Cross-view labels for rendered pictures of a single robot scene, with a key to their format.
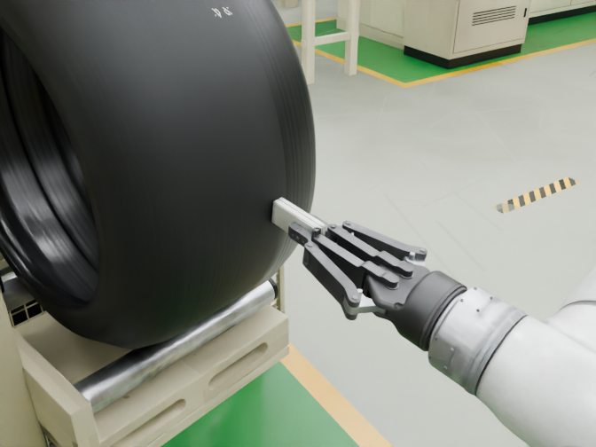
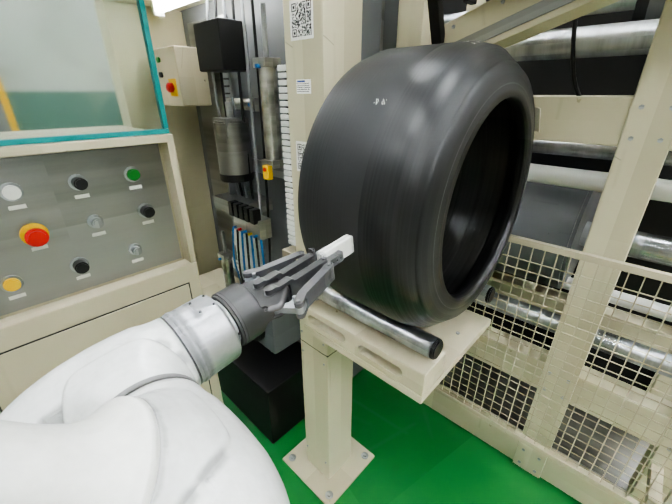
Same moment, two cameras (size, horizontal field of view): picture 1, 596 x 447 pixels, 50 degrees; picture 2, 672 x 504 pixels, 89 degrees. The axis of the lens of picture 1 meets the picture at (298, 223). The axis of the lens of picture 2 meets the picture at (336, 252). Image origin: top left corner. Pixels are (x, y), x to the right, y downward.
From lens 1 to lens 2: 0.80 m
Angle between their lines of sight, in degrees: 78
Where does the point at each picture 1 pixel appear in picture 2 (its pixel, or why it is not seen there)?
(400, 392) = not seen: outside the picture
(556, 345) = (125, 334)
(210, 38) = (358, 114)
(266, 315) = (422, 362)
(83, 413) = not seen: hidden behind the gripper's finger
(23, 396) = not seen: hidden behind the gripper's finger
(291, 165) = (363, 219)
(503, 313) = (178, 314)
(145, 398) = (335, 317)
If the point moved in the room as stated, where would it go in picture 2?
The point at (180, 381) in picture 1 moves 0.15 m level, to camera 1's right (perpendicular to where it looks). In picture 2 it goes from (349, 328) to (351, 375)
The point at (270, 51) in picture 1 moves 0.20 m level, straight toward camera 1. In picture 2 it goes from (386, 135) to (247, 135)
